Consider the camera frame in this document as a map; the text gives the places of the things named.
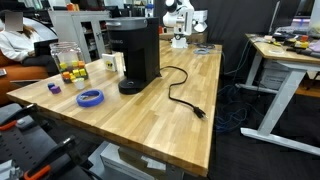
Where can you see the orange box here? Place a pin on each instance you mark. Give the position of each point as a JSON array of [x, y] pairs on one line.
[[71, 6]]

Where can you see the black backdrop curtain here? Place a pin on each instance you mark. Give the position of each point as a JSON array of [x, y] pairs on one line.
[[233, 30]]

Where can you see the grey metal cabinet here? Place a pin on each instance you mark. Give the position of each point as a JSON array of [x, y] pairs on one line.
[[66, 28]]

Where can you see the yellow hand tool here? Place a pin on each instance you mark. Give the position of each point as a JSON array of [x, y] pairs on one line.
[[301, 44]]

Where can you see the white coffee pod green lid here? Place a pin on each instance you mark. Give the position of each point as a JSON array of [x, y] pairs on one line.
[[79, 84]]

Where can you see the black mount with orange clamps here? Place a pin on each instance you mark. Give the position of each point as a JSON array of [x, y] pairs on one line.
[[30, 146]]

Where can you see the purple cube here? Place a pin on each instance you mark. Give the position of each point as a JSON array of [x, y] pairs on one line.
[[55, 89]]

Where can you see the grey storage unit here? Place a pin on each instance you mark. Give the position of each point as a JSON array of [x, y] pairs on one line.
[[275, 76]]

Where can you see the black laptop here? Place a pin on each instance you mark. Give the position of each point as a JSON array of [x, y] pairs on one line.
[[45, 48]]

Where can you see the idle white robot arm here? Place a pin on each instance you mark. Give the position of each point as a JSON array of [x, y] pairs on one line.
[[181, 20]]

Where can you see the pink cloth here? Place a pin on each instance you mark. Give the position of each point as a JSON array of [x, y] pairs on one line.
[[316, 46]]

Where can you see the black single-serve coffee maker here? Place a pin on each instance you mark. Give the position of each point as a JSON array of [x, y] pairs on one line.
[[140, 50]]

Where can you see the orange sofa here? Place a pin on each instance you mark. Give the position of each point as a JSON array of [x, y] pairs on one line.
[[20, 75]]

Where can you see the person in white hoodie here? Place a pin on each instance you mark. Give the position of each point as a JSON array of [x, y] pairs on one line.
[[13, 43]]

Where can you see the large brown cardboard box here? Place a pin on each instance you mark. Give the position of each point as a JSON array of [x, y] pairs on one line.
[[198, 37]]

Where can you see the glass jar of coloured cubes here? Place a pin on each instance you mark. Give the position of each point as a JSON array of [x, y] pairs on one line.
[[68, 58]]

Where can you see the blue masking tape roll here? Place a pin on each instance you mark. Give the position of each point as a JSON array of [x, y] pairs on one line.
[[90, 104]]

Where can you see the red tape dispenser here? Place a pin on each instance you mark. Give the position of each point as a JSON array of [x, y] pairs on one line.
[[161, 30]]

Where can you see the white box under table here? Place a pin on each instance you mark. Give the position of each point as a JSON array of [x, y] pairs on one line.
[[116, 161]]

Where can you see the grey metal table frame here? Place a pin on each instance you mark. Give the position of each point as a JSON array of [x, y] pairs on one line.
[[173, 173]]

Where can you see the white box with smiley print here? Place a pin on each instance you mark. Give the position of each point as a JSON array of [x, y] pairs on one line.
[[109, 62]]

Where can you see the cluttered wooden side table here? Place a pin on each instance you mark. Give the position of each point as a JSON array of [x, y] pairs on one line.
[[285, 91]]

